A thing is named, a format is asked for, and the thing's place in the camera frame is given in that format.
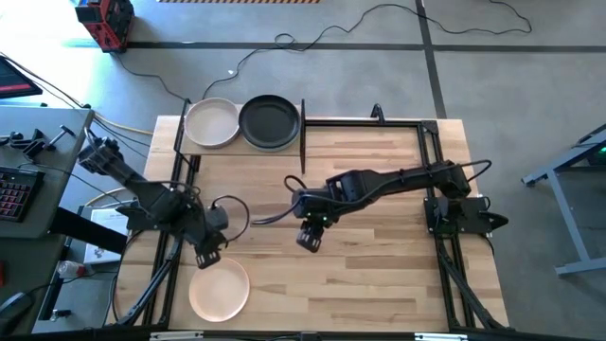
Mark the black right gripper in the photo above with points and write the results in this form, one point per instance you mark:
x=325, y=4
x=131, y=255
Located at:
x=315, y=206

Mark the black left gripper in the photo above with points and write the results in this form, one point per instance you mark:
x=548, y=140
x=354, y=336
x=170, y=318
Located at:
x=210, y=232

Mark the pale pink round plate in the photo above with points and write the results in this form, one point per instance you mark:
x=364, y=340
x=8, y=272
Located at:
x=222, y=293

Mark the black round plate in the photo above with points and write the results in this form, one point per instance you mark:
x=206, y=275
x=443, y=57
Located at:
x=270, y=122

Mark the beige grey round plate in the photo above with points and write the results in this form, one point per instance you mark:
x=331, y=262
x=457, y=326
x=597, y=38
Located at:
x=211, y=124

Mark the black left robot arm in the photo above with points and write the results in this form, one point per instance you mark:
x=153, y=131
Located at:
x=142, y=189

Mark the white cardboard box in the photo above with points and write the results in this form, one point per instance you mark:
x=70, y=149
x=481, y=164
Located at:
x=111, y=219

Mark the black desk support beam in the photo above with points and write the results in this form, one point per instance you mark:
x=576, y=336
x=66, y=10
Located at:
x=85, y=230

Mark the clear plastic bottle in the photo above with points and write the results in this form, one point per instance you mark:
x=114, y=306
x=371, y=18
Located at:
x=71, y=270

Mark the black computer mouse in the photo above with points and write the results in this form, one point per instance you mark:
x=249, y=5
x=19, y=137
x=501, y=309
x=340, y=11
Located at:
x=12, y=308

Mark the black backlit keyboard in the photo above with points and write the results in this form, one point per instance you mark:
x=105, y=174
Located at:
x=16, y=194

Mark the grey desk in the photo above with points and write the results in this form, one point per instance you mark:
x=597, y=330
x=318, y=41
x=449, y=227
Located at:
x=47, y=118

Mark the black desk clamp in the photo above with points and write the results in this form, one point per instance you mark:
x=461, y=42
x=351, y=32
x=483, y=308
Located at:
x=26, y=142

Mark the grey metal table stand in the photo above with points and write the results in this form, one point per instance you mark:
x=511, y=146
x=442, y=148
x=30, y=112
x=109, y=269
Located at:
x=563, y=203

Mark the red and black power box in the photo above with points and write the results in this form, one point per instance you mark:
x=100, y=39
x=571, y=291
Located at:
x=106, y=21

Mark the black monitor with red screen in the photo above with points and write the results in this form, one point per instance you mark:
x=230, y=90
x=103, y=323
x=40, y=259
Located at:
x=14, y=80

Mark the silver metal bracket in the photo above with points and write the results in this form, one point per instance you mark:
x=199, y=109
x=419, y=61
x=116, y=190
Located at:
x=440, y=336
x=176, y=335

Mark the black aluminium table frame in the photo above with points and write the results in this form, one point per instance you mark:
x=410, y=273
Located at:
x=402, y=123

